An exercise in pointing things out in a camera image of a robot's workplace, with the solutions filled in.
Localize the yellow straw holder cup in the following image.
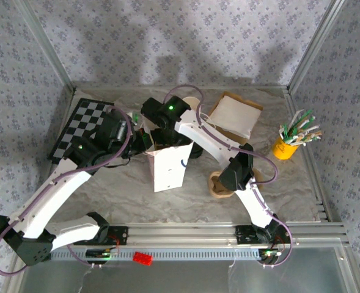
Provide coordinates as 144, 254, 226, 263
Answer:
271, 136, 299, 161

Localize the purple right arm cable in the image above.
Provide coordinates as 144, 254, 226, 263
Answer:
163, 85, 293, 269

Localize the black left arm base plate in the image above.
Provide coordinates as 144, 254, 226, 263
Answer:
105, 225, 129, 247

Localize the black grey checkerboard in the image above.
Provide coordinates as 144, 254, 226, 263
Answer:
47, 97, 116, 165

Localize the white wrapped straw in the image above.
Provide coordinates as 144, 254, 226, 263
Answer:
298, 121, 320, 135
289, 110, 305, 131

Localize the aluminium frame post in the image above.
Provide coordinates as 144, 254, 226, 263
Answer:
13, 0, 77, 94
287, 0, 348, 94

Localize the brown wrapped straw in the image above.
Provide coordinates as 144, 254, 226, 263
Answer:
301, 130, 323, 142

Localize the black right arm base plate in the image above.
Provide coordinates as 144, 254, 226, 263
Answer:
235, 225, 286, 245

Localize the brown pulp cup carrier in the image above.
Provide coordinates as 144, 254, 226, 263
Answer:
208, 169, 265, 200

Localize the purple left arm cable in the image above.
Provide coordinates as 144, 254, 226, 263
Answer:
0, 105, 134, 277

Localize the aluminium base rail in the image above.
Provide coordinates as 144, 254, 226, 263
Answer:
45, 222, 350, 248

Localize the grey slotted cable duct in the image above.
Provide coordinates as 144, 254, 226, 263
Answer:
50, 246, 262, 262

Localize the red toy brick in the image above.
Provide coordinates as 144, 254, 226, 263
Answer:
133, 251, 154, 267

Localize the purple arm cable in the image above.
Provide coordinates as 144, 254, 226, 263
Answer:
0, 105, 134, 277
163, 85, 293, 269

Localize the white paper bag blue deer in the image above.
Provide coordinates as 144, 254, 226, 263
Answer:
141, 117, 196, 194

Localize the brown cardboard napkin box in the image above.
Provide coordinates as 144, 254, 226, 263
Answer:
205, 90, 264, 146

